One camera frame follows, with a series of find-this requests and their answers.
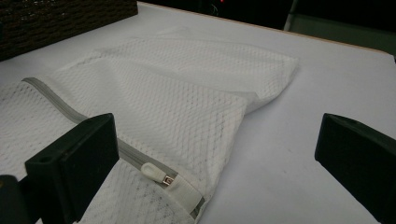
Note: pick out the white table cover sheet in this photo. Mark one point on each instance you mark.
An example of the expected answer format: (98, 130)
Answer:
(311, 84)

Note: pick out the brown woven basket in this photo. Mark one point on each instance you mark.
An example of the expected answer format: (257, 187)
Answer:
(56, 21)

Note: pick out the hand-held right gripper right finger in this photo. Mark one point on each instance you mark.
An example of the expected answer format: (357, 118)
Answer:
(358, 155)

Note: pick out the clear plastic zip bag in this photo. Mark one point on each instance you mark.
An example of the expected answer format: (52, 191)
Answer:
(174, 102)

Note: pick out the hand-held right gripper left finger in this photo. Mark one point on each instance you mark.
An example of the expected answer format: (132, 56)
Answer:
(77, 161)

